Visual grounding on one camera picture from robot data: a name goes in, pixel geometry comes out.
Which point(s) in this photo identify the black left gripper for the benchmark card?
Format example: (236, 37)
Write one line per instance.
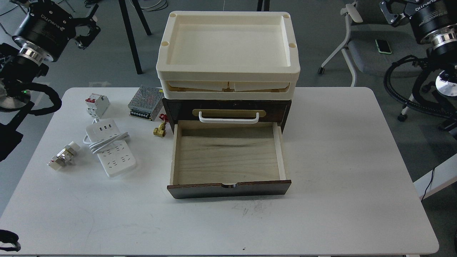
(49, 27)

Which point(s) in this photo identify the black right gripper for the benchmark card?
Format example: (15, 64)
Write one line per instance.
(432, 22)

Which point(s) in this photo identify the white power strip with cable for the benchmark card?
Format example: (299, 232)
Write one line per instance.
(109, 144)

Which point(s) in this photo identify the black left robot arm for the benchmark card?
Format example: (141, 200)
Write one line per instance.
(18, 91)

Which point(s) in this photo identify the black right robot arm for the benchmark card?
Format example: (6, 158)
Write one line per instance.
(434, 87)

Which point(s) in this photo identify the green smartphone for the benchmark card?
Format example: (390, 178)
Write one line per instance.
(383, 46)

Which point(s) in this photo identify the grey office chair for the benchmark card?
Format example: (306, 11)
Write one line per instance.
(359, 48)

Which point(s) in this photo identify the white red circuit breaker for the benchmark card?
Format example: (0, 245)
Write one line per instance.
(97, 105)

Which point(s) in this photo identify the metal mesh power supply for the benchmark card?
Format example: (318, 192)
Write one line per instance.
(146, 103)

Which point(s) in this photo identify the cream plastic stacked tray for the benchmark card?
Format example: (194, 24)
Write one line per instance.
(228, 55)

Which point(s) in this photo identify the white metal pipe fitting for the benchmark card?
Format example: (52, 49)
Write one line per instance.
(64, 157)

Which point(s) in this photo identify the white side table edge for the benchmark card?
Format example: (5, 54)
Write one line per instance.
(438, 178)

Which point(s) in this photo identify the open wooden drawer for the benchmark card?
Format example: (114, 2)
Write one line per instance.
(226, 160)

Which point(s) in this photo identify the brass valve red handle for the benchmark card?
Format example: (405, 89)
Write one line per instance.
(160, 131)

